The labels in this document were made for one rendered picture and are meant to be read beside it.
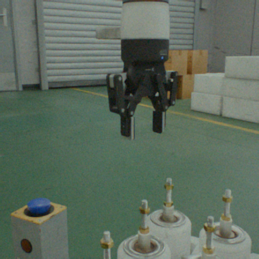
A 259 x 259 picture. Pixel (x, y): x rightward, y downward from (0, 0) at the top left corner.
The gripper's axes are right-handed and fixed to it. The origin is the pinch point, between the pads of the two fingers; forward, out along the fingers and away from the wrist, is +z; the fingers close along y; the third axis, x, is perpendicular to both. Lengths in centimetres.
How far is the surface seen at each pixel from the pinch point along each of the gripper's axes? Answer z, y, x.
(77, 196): 47, 32, 73
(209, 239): 16.5, 3.5, -11.5
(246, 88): 19, 226, 109
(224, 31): -49, 566, 357
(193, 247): 30.1, 17.2, 1.7
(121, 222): 47, 32, 44
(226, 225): 19.6, 14.3, -7.9
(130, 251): 21.7, -2.7, 0.1
